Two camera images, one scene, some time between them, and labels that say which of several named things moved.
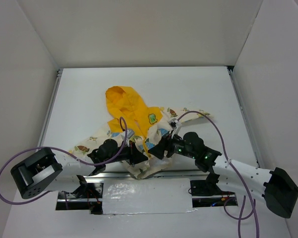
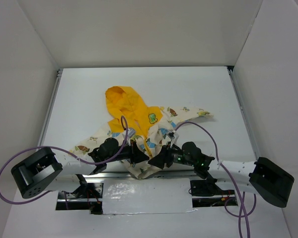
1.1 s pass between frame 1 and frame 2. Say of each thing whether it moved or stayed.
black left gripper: stayed
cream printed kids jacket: stayed
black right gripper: moved
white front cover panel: stayed
